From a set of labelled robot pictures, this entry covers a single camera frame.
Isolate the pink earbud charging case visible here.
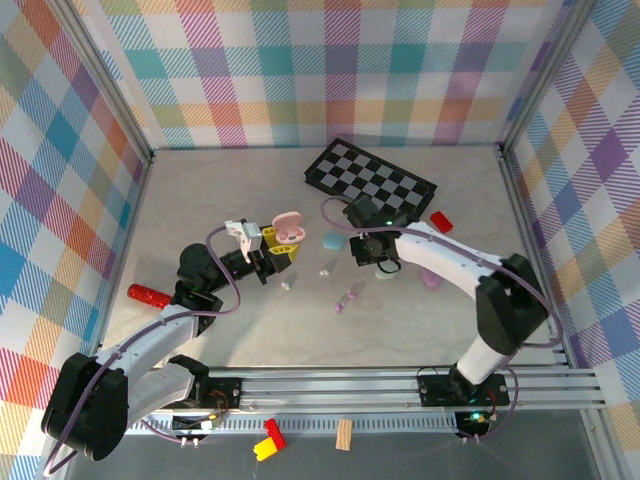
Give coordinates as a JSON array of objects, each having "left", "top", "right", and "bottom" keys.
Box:
[{"left": 272, "top": 212, "right": 306, "bottom": 245}]

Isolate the red toy brick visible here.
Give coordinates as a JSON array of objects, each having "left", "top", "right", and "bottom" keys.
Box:
[{"left": 264, "top": 418, "right": 287, "bottom": 448}]

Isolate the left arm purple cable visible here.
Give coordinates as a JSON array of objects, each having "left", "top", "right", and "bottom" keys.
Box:
[{"left": 42, "top": 224, "right": 244, "bottom": 476}]

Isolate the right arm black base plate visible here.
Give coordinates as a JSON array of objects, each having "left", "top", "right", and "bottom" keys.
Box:
[{"left": 417, "top": 374, "right": 511, "bottom": 407}]

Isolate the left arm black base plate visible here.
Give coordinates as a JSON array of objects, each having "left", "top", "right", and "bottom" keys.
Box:
[{"left": 152, "top": 377, "right": 244, "bottom": 411}]

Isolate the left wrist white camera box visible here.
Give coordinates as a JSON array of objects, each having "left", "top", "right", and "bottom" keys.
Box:
[{"left": 223, "top": 218, "right": 264, "bottom": 257}]

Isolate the aluminium frame post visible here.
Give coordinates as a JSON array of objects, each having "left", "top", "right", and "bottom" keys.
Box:
[
  {"left": 497, "top": 0, "right": 599, "bottom": 156},
  {"left": 47, "top": 0, "right": 156, "bottom": 166}
]

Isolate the black grey chessboard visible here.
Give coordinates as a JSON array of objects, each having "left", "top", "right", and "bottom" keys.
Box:
[{"left": 303, "top": 138, "right": 439, "bottom": 224}]

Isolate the aluminium side rail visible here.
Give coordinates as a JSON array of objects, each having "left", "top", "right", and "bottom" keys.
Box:
[
  {"left": 89, "top": 154, "right": 156, "bottom": 374},
  {"left": 497, "top": 147, "right": 576, "bottom": 371}
]

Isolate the grey slotted cable duct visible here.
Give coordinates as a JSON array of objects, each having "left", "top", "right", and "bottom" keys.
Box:
[{"left": 124, "top": 417, "right": 459, "bottom": 436}]

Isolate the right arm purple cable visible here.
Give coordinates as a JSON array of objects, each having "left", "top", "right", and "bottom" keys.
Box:
[{"left": 319, "top": 196, "right": 564, "bottom": 444}]

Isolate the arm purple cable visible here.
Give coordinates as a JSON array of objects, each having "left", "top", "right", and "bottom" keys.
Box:
[
  {"left": 319, "top": 196, "right": 564, "bottom": 444},
  {"left": 42, "top": 224, "right": 244, "bottom": 476}
]

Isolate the red rectangular block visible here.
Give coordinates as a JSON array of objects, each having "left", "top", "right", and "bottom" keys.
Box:
[{"left": 429, "top": 210, "right": 455, "bottom": 234}]

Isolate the long aluminium base rail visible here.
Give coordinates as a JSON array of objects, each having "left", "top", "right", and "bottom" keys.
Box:
[{"left": 54, "top": 367, "right": 609, "bottom": 414}]

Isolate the yellow toy brick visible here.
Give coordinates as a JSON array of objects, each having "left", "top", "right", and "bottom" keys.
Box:
[{"left": 253, "top": 437, "right": 279, "bottom": 461}]

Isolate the red glitter tube grey cap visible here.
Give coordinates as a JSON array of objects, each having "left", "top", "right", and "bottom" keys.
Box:
[{"left": 128, "top": 283, "right": 173, "bottom": 309}]

